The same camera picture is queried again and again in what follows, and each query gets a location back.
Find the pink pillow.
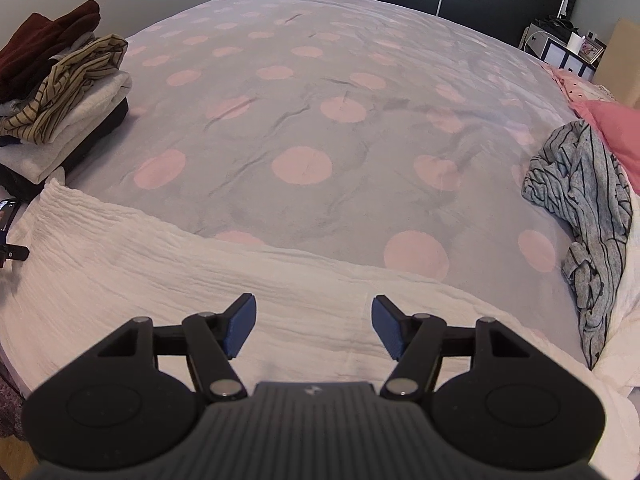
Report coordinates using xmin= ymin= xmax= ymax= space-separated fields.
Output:
xmin=572 ymin=100 xmax=640 ymax=193

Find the tan striped folded garment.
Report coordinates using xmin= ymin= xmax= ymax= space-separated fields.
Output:
xmin=1 ymin=34 xmax=128 ymax=145

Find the dark red folded garment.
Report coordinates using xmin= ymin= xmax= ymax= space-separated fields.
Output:
xmin=1 ymin=0 xmax=101 ymax=103

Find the grey black-striped garment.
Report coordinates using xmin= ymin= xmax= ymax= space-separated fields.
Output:
xmin=521 ymin=119 xmax=632 ymax=368

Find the beige upholstered headboard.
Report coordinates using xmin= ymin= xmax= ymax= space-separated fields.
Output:
xmin=592 ymin=18 xmax=640 ymax=110

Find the grey pink-dotted bedspread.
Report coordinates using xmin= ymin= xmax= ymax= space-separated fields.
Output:
xmin=70 ymin=0 xmax=582 ymax=358

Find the white textured garment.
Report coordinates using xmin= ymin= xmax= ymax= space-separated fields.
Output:
xmin=1 ymin=183 xmax=639 ymax=479

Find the bedside shelf unit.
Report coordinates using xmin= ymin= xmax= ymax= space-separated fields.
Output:
xmin=518 ymin=16 xmax=606 ymax=81

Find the white folded garment in stack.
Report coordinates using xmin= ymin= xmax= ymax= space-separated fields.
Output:
xmin=1 ymin=70 xmax=132 ymax=184

